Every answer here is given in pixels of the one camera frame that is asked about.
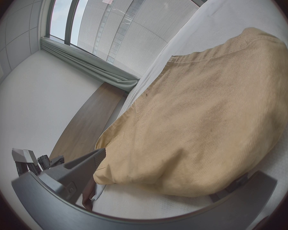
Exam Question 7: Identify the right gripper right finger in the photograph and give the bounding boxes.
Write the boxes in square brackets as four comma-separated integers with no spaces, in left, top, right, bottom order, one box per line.
[209,172,250,203]

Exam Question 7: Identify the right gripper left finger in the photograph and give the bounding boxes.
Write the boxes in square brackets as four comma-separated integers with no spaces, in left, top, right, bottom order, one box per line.
[39,148,107,205]

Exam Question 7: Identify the tan shorts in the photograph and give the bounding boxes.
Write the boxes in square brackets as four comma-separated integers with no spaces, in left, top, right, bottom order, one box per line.
[93,27,288,198]

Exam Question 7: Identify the bed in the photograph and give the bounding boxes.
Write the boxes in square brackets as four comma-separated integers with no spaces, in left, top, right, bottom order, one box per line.
[49,0,288,221]

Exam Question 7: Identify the brown shorts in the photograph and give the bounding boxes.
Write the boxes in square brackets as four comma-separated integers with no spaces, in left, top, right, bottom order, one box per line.
[82,180,96,211]

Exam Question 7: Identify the pale blue garment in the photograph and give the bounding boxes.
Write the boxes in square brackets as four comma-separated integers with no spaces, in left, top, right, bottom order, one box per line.
[90,184,106,201]

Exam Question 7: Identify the grey-green curtain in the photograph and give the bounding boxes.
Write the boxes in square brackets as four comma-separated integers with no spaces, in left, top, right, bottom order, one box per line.
[40,37,138,92]

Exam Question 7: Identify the window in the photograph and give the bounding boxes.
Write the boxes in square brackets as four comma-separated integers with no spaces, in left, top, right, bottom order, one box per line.
[41,0,209,80]

